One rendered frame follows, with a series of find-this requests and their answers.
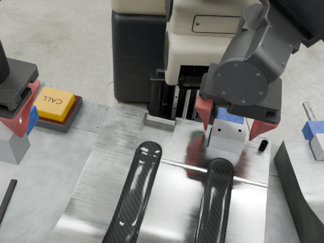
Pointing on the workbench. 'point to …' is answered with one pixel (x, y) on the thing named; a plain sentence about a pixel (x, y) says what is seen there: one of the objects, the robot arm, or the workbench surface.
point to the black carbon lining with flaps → (144, 194)
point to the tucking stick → (6, 198)
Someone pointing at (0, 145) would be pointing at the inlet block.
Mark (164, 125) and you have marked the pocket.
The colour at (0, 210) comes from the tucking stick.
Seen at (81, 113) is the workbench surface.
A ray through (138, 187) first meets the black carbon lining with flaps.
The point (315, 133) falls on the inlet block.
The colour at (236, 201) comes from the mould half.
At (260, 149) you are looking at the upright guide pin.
